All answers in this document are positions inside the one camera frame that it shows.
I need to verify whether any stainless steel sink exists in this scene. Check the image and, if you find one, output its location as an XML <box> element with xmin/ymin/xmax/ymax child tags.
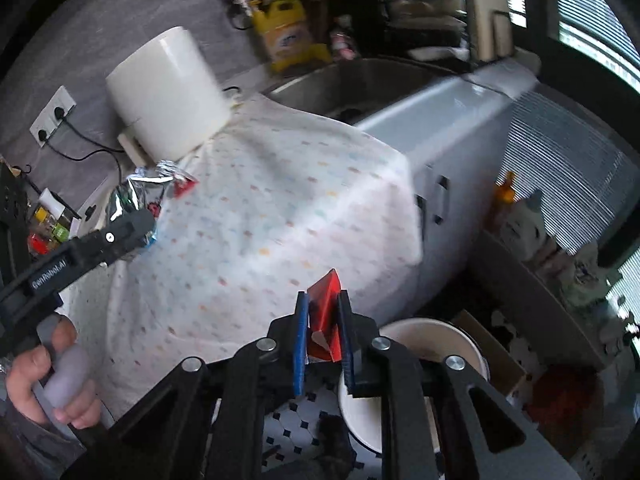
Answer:
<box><xmin>265</xmin><ymin>58</ymin><xmax>452</xmax><ymax>125</ymax></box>

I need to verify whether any white trash bin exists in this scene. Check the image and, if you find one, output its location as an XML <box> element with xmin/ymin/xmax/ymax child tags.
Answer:
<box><xmin>337</xmin><ymin>318</ymin><xmax>487</xmax><ymax>453</ymax></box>

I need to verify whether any yellow detergent jug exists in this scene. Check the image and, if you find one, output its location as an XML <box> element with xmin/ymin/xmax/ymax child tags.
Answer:
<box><xmin>250</xmin><ymin>0</ymin><xmax>332</xmax><ymax>73</ymax></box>

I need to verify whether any silver foil snack bag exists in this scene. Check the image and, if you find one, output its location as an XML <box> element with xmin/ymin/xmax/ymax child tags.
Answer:
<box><xmin>102</xmin><ymin>160</ymin><xmax>198</xmax><ymax>259</ymax></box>

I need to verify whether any red white wrapper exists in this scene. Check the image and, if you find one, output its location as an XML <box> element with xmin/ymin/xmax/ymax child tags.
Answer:
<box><xmin>307</xmin><ymin>269</ymin><xmax>342</xmax><ymax>362</ymax></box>

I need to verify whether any dotted white tablecloth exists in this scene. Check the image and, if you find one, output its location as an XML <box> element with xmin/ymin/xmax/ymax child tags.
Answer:
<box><xmin>67</xmin><ymin>96</ymin><xmax>422</xmax><ymax>416</ymax></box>

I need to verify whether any left hand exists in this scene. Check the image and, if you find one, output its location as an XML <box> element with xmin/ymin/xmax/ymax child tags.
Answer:
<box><xmin>6</xmin><ymin>315</ymin><xmax>102</xmax><ymax>430</ymax></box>

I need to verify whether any cardboard box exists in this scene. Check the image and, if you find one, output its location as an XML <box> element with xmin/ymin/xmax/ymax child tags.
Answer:
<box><xmin>452</xmin><ymin>311</ymin><xmax>526</xmax><ymax>396</ymax></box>

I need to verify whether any orange soap bottle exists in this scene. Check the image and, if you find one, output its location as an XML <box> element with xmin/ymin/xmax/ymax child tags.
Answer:
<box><xmin>490</xmin><ymin>170</ymin><xmax>515</xmax><ymax>229</ymax></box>

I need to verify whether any wooden cutting board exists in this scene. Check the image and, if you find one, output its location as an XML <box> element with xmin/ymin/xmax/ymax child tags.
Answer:
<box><xmin>466</xmin><ymin>0</ymin><xmax>514</xmax><ymax>64</ymax></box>

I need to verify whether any black power cable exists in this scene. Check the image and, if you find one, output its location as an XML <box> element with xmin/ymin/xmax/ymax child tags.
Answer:
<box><xmin>41</xmin><ymin>107</ymin><xmax>126</xmax><ymax>181</ymax></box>

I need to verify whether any white air fryer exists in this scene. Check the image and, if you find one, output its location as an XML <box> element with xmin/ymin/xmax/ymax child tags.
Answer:
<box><xmin>105</xmin><ymin>26</ymin><xmax>231</xmax><ymax>162</ymax></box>

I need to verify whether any white wall socket panel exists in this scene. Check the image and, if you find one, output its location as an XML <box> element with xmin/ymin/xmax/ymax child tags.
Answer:
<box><xmin>29</xmin><ymin>86</ymin><xmax>76</xmax><ymax>148</ymax></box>

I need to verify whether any grey cabinet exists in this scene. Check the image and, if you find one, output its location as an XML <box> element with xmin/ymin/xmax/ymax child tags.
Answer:
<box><xmin>355</xmin><ymin>58</ymin><xmax>538</xmax><ymax>316</ymax></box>

